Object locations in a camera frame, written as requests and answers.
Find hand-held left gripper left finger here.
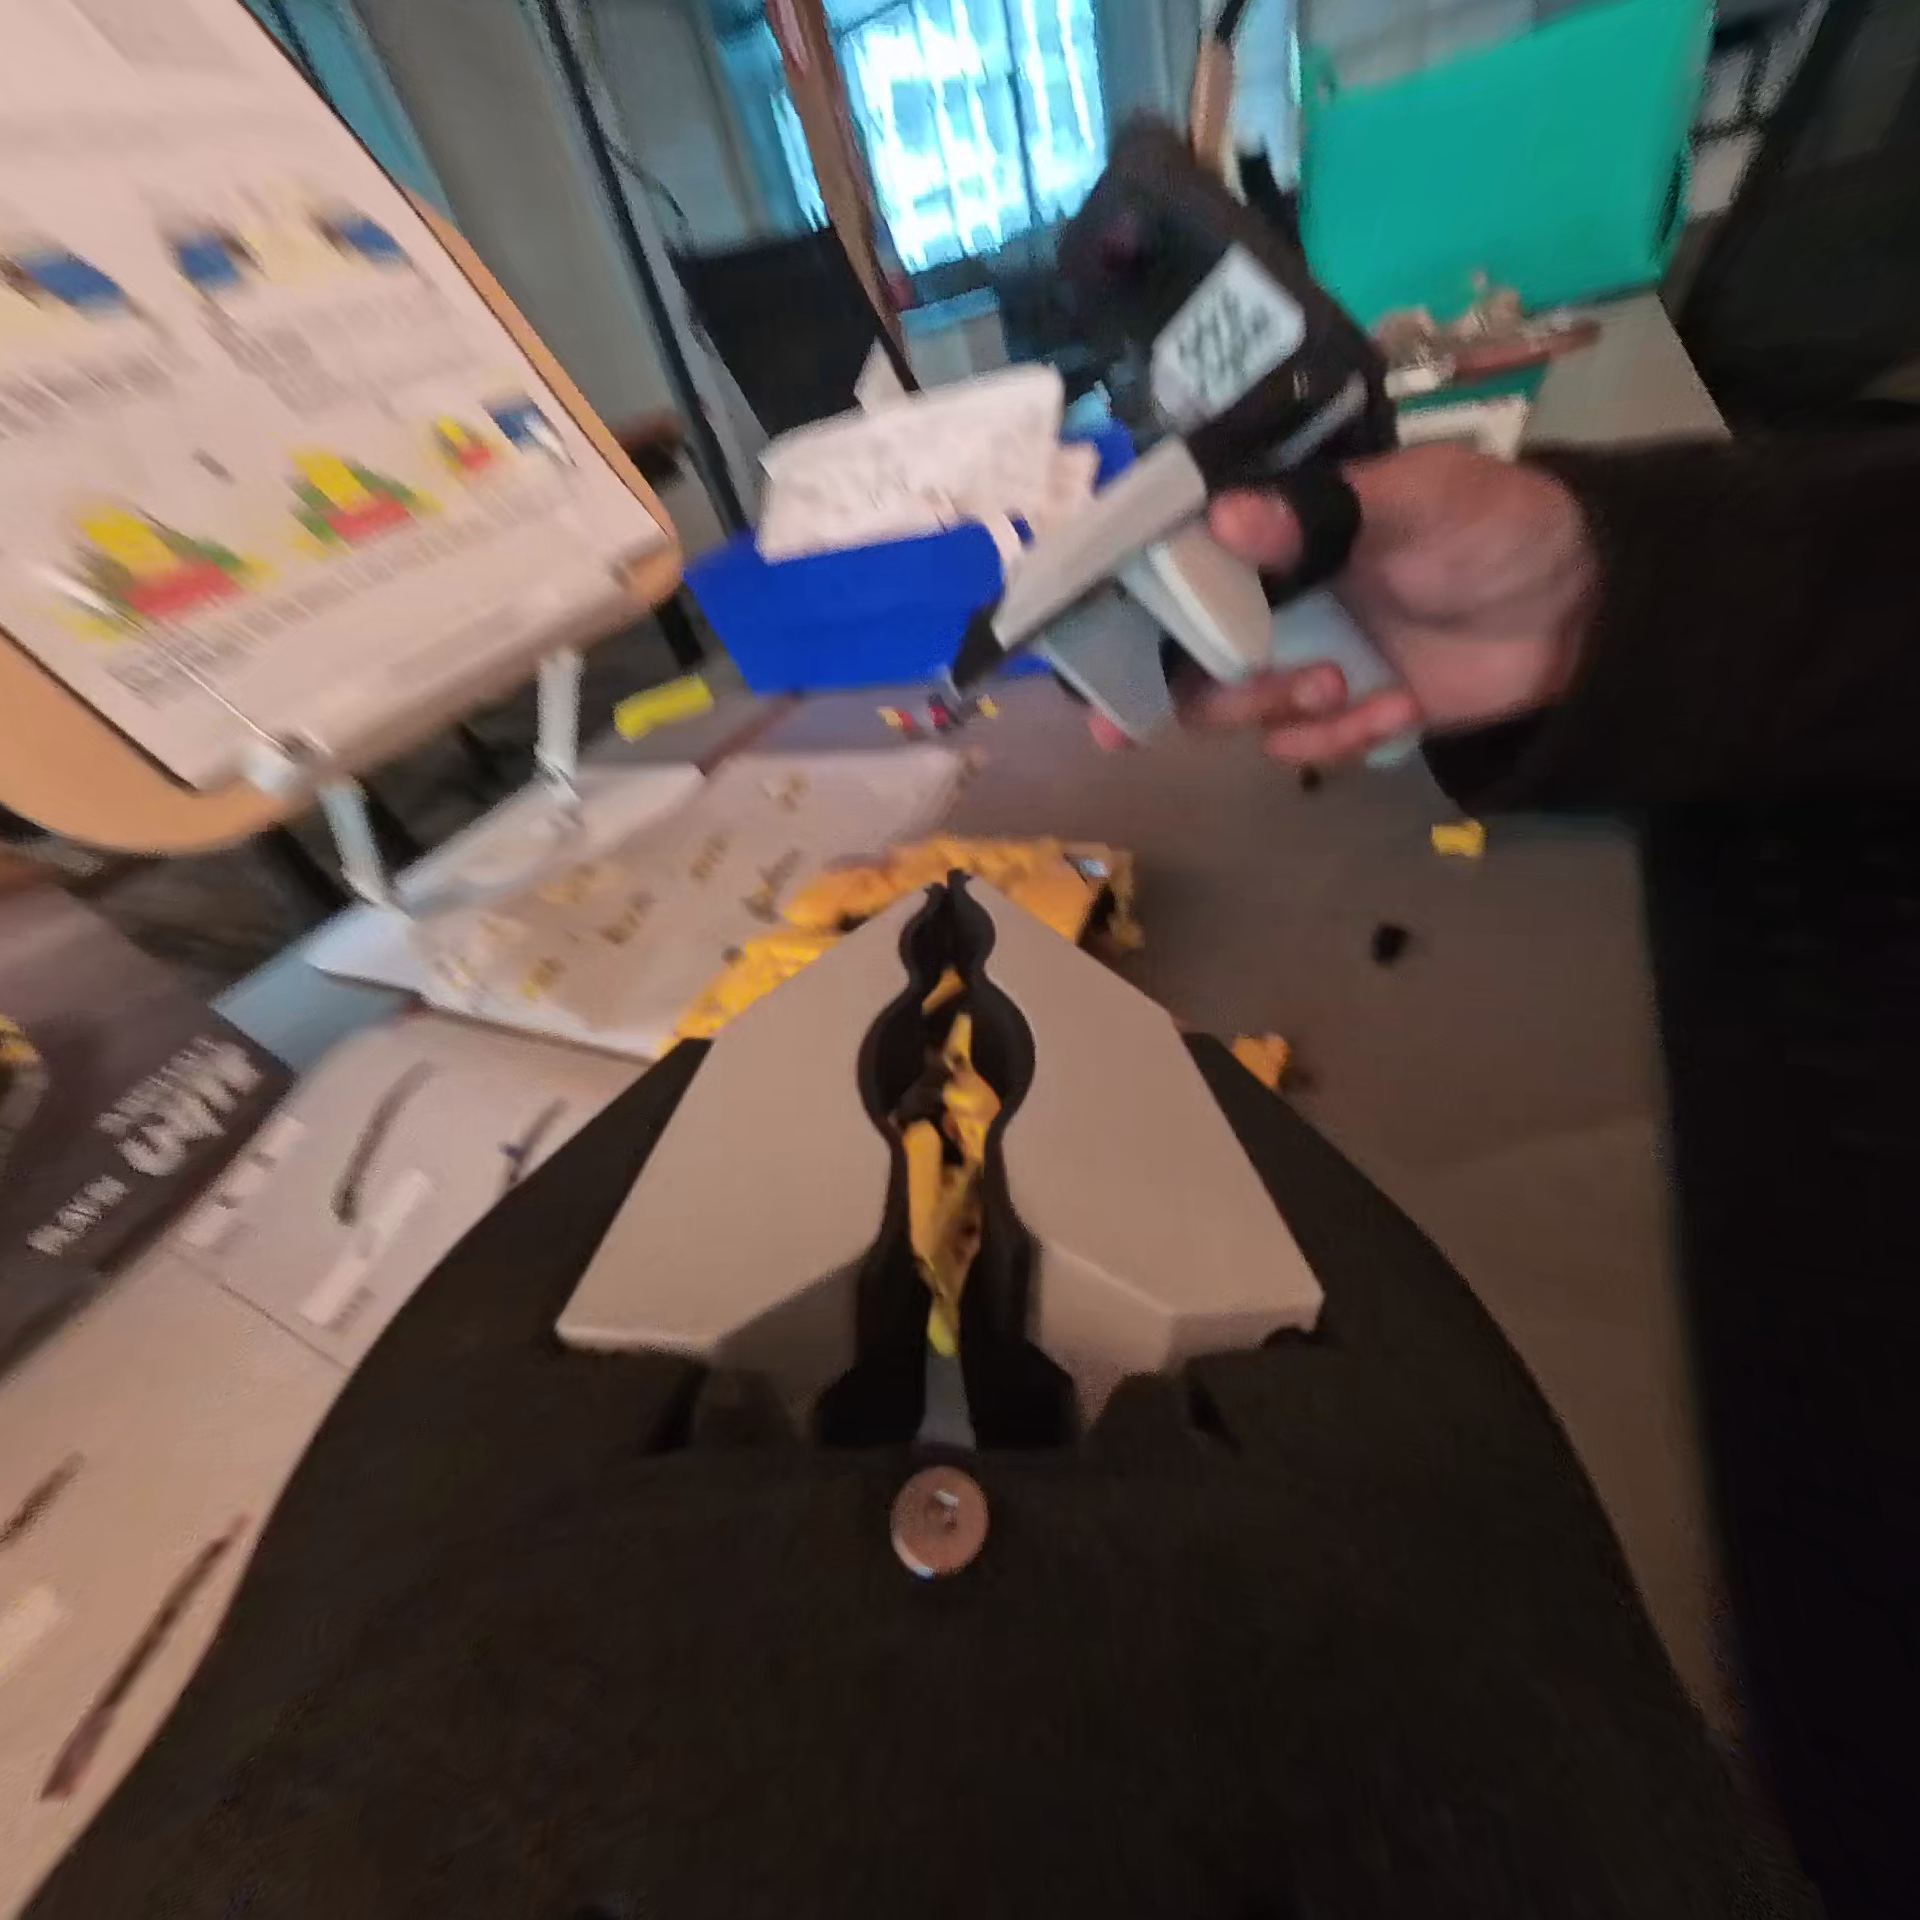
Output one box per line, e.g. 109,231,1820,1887
553,887,949,1413

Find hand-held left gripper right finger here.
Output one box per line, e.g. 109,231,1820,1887
958,872,1331,1382

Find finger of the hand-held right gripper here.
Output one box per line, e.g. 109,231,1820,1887
1032,589,1179,748
958,442,1212,684

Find yellow brick toy car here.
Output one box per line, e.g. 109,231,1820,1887
675,837,1144,1353

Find person's right forearm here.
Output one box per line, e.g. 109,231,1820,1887
1427,404,1920,822

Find wooden desk lamp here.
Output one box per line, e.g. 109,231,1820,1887
1182,0,1256,169

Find grey desk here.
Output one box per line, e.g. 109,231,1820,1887
211,292,1740,1742

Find person's right hand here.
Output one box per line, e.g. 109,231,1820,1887
1182,442,1602,767

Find patterned white paper bag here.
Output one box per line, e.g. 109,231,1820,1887
754,343,1101,568

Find blue plastic bin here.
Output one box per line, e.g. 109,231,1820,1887
683,424,1136,696

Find teal plastic bin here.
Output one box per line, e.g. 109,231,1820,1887
1294,0,1715,326

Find brown narrow box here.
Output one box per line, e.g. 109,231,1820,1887
1427,318,1602,381

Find yellow and black loose bricks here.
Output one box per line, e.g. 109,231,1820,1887
1226,763,1490,1094

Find white folding stand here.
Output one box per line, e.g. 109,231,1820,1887
236,647,713,920

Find open instruction booklet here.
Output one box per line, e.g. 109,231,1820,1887
0,748,967,1864

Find black metal pole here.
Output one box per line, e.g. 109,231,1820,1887
541,0,752,526

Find dark toy car box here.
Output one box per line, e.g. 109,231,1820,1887
0,887,296,1370

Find wooden instruction board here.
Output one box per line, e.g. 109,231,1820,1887
0,0,688,860

